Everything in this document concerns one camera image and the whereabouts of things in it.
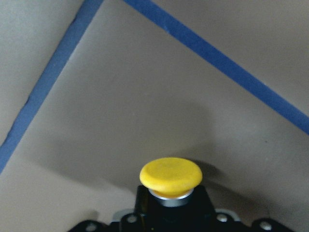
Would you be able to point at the yellow push button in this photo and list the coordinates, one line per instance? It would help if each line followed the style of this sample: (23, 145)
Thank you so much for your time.
(171, 181)

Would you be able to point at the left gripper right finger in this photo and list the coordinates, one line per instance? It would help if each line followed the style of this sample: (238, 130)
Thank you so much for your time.
(207, 219)

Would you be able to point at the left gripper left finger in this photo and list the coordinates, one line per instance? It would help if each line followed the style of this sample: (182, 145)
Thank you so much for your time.
(131, 220)

